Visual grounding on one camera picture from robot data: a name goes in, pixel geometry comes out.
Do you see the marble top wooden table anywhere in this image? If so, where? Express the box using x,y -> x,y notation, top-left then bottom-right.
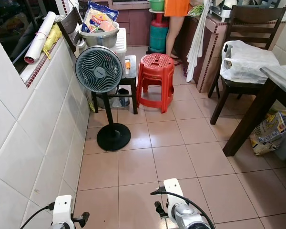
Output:
223,65 -> 286,157

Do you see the yellow printed rice sack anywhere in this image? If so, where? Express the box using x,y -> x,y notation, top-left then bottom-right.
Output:
250,110 -> 286,156

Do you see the red plastic stool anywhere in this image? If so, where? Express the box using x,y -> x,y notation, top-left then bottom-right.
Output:
136,53 -> 175,114

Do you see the small black side table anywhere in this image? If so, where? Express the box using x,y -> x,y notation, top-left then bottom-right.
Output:
91,55 -> 138,114

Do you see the grey standing fan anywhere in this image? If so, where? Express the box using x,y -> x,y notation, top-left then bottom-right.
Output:
75,46 -> 132,152

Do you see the tiled kitchen counter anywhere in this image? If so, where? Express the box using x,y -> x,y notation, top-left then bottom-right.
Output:
194,17 -> 229,94

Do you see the white hanging cloth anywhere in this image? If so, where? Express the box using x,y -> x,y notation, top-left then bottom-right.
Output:
186,0 -> 210,83

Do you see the white plastic bag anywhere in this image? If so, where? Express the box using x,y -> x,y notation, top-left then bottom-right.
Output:
220,40 -> 280,84

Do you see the white plastic box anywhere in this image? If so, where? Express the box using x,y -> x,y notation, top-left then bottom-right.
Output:
113,28 -> 127,55

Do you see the green gas cylinder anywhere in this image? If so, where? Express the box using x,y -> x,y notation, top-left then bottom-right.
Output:
147,13 -> 168,54

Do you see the large steel basin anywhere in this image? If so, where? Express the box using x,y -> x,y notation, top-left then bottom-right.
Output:
80,22 -> 120,48

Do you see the yellow plastic bag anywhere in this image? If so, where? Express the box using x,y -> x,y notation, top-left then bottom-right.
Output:
43,24 -> 62,58

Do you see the maroon cabinet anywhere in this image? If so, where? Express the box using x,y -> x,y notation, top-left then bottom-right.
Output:
122,7 -> 151,47

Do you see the white paper roll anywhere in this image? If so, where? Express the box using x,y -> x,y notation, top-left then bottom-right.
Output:
24,11 -> 57,64

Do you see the green vegetable bag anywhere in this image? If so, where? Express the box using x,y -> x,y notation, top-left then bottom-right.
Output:
188,4 -> 205,19

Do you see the person in orange shorts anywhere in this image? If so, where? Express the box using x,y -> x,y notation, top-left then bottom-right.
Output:
163,0 -> 190,60

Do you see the blue printed food bag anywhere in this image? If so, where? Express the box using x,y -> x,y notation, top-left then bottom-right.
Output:
82,1 -> 120,33

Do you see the green plastic basin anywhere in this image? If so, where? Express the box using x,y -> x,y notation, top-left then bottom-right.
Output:
149,0 -> 165,12

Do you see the dark wooden chair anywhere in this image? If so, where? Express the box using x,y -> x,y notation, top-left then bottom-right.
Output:
208,5 -> 286,125

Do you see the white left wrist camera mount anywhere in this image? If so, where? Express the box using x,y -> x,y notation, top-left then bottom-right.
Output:
52,195 -> 74,229

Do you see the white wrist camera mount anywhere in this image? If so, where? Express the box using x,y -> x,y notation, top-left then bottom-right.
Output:
52,195 -> 74,229
163,178 -> 185,215

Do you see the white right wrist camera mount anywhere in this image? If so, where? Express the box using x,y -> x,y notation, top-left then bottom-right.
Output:
163,178 -> 185,215

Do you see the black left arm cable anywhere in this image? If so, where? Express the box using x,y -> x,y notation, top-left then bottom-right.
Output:
20,203 -> 56,229

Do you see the dark wooden frame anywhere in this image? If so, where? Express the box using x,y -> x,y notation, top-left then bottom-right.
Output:
57,7 -> 84,52

